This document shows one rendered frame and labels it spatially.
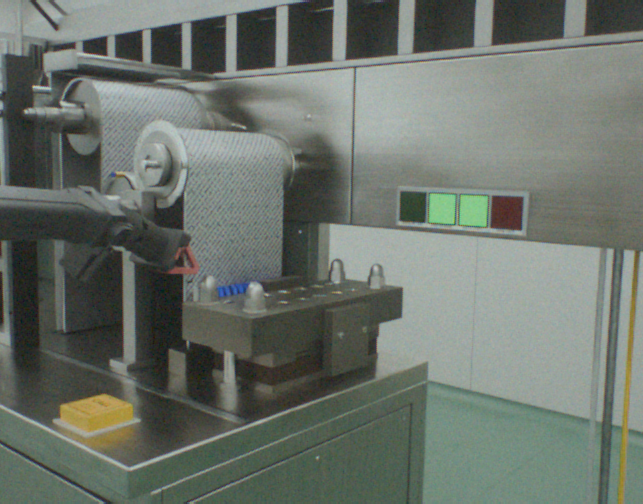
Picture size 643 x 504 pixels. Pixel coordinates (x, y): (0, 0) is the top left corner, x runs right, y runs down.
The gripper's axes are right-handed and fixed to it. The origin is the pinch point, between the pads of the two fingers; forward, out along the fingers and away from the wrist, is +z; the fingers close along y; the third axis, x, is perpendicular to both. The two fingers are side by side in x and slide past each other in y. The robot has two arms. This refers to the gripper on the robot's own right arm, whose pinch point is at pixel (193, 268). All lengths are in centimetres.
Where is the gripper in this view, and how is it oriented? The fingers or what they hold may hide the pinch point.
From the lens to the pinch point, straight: 121.7
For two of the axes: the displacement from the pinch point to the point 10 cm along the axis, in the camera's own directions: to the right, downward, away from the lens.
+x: 3.4, -9.0, 2.6
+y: 7.7, 1.1, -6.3
